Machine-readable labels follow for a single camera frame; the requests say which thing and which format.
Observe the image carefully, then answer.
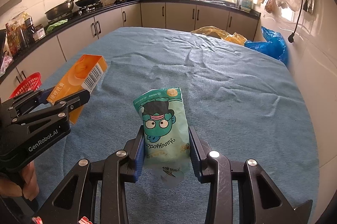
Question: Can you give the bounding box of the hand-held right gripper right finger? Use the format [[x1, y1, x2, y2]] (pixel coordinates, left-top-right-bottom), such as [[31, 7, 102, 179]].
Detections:
[[188, 126, 298, 224]]

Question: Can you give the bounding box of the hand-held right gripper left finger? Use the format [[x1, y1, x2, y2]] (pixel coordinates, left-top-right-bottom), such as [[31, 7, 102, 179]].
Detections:
[[37, 128, 145, 224]]

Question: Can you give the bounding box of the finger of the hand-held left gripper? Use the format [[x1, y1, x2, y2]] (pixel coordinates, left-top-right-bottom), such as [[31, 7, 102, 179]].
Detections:
[[8, 88, 57, 119], [16, 89, 91, 135]]

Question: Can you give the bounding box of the red plastic basket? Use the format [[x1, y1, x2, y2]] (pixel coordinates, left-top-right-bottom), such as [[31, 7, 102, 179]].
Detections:
[[9, 72, 43, 99]]

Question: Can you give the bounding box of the orange box with barcode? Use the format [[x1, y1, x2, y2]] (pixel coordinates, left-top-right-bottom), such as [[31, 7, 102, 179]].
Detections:
[[47, 54, 108, 124]]

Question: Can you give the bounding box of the green cartoon snack pouch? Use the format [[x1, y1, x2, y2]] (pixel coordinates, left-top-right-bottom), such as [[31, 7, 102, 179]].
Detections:
[[133, 87, 191, 189]]

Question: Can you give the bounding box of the person's left hand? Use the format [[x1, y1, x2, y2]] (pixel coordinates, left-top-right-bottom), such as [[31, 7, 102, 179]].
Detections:
[[0, 161, 40, 201]]

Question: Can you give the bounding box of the pink white plastic bag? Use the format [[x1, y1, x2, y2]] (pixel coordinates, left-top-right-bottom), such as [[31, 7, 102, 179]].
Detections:
[[0, 51, 13, 75]]

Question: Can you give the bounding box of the small white box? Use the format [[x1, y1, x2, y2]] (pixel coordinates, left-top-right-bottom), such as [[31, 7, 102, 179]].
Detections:
[[33, 28, 46, 41]]

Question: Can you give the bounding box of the red label sauce bottle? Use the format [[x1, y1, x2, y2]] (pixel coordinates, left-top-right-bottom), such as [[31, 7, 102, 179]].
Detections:
[[5, 24, 16, 56]]

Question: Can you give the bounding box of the blue table cover cloth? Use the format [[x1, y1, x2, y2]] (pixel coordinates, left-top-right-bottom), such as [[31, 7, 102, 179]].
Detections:
[[32, 26, 320, 224]]

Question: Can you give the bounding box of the brown sauce bottle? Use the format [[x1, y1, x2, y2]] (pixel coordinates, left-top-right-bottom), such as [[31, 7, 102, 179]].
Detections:
[[14, 20, 25, 48]]

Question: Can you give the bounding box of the dark soy sauce bottle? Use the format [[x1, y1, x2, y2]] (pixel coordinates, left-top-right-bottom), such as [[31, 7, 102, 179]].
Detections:
[[24, 16, 35, 43]]

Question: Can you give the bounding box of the green cloth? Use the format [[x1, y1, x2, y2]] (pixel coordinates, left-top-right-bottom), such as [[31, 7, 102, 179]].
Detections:
[[47, 19, 68, 32]]

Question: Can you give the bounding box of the red white printed fabric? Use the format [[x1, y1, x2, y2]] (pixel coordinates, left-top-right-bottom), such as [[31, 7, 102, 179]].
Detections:
[[32, 216, 91, 224]]

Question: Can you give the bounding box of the kitchen counter with white cabinets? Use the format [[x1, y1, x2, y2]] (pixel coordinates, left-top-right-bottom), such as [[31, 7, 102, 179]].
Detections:
[[0, 0, 261, 109]]

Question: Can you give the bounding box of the yellow plastic bag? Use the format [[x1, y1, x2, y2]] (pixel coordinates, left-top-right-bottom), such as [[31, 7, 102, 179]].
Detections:
[[191, 26, 248, 46]]

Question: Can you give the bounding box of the blue plastic bag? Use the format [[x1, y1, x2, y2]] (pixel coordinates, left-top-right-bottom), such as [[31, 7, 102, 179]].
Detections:
[[244, 26, 289, 66]]

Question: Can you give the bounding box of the teal and white container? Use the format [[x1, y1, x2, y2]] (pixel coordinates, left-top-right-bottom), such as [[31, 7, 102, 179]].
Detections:
[[241, 0, 254, 12]]

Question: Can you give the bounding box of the black power cable with plug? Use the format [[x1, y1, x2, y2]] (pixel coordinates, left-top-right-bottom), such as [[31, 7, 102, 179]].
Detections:
[[288, 0, 312, 43]]

